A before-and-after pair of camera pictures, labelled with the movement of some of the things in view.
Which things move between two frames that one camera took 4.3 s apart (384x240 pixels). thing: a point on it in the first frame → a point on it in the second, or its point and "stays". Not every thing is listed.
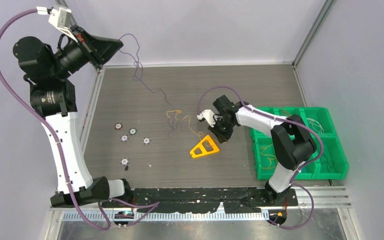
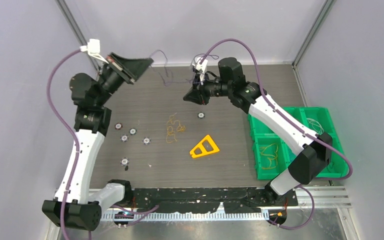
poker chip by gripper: x=132 y=131 stays
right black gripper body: x=222 y=128 → x=205 y=91
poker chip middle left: x=146 y=140 stays
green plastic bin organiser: x=332 y=164 stays
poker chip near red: x=124 y=138 stays
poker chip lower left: x=124 y=161 stays
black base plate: x=186 y=200 stays
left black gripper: x=99 y=49 → x=134 y=69
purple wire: x=134 y=76 → x=208 y=55
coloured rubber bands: x=183 y=118 → x=171 y=128
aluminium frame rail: x=327 y=197 stays
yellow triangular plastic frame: x=200 y=145 stays
